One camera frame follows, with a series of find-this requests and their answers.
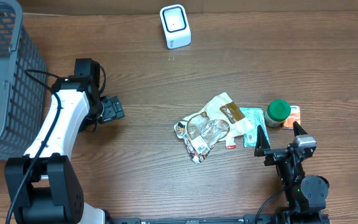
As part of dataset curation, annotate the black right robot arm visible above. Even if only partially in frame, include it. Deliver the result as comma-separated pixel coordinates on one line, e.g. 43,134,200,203
254,122,330,223

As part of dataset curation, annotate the red white snack packet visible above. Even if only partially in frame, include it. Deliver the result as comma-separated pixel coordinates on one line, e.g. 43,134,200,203
225,138,237,149

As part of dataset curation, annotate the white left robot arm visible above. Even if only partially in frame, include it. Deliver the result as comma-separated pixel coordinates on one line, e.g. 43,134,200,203
4,58,124,223

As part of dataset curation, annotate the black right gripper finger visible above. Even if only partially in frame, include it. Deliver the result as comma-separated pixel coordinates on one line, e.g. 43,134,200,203
254,125,271,157
293,121,308,136

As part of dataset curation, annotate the green lid jar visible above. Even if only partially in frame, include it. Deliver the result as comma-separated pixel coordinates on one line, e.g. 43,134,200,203
264,100,291,128

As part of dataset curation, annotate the orange Kleenex tissue pack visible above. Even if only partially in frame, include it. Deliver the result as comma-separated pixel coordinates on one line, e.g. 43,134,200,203
282,105,301,130

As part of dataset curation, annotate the teal tissue pack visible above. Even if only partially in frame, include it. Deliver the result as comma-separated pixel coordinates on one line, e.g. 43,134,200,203
240,108,270,147

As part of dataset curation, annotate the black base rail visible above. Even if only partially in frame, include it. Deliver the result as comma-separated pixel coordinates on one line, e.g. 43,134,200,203
106,214,331,224

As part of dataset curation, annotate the white barcode scanner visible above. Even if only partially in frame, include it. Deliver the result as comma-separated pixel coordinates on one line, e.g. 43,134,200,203
159,4,191,49

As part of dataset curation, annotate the grey plastic mesh basket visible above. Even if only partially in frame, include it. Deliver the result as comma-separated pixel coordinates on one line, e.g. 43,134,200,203
0,0,47,160

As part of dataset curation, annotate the beige brown snack pouch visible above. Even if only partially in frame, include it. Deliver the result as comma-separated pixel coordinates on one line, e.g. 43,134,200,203
173,92,253,164

